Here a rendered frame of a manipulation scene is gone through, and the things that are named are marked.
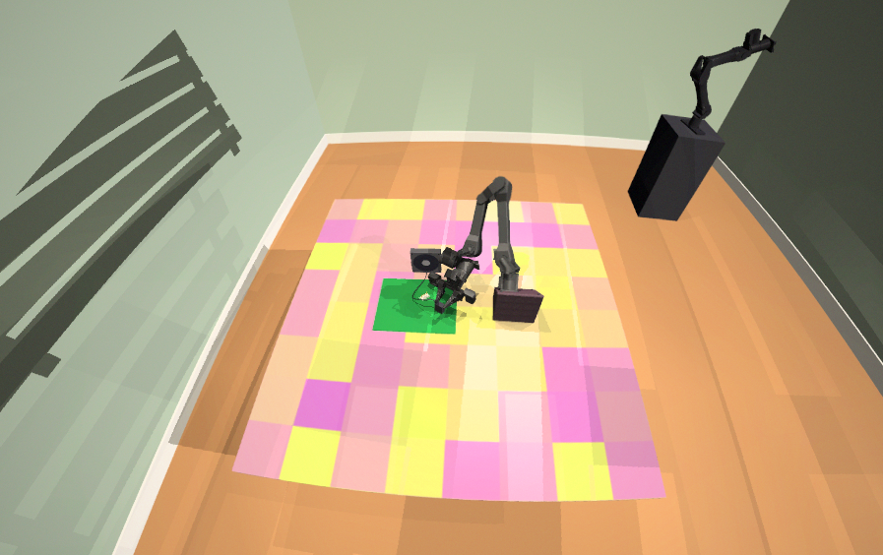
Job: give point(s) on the green circuit board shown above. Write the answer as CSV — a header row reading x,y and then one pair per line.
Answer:
x,y
398,312

